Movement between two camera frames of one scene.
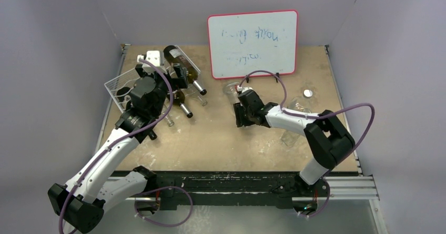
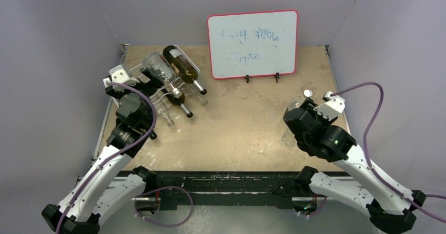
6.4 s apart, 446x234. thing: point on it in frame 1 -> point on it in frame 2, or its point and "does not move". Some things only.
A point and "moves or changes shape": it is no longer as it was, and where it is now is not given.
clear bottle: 302,103 does not move
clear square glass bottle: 168,118 does not move
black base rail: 233,190 does not move
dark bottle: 175,56 does not move
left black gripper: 180,72 -> 150,74
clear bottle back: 192,92 does not move
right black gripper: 239,114 -> 301,110
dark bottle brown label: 179,99 does not move
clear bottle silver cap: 230,87 moves or changes shape
